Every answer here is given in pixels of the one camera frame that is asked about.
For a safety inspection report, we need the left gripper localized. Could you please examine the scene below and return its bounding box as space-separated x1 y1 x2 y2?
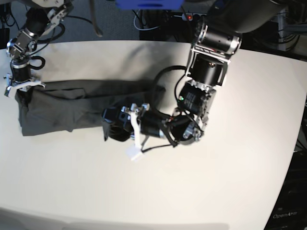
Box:
102 103 166 150

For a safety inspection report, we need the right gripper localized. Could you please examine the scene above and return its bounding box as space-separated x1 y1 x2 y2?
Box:
5 63 46 92

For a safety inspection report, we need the grey T-shirt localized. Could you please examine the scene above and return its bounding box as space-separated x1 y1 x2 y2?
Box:
15 80 165 140

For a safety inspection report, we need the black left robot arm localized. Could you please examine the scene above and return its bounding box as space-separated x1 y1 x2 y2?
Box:
102 0 288 152

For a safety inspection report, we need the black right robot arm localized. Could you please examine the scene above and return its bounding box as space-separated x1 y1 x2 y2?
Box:
4 0 103 98

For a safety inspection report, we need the blue plastic box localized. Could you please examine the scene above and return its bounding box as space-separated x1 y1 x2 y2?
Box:
116 0 184 10

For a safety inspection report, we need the white power strip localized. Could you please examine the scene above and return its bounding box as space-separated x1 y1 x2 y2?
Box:
180 13 207 22

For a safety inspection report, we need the black OpenArm base box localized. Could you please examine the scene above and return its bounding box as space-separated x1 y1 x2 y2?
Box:
265 151 307 230

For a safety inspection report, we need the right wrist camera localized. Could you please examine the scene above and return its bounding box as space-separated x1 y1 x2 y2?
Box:
4 86 14 98

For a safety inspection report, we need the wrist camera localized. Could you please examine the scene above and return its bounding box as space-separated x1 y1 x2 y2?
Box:
4 86 14 98
126 146 144 161

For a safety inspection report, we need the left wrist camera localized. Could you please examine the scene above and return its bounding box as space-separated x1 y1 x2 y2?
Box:
126 146 144 161

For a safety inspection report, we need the black cable on floor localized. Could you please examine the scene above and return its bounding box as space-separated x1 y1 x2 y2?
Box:
0 0 15 47

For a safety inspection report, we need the white cable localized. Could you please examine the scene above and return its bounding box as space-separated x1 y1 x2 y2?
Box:
133 9 183 31

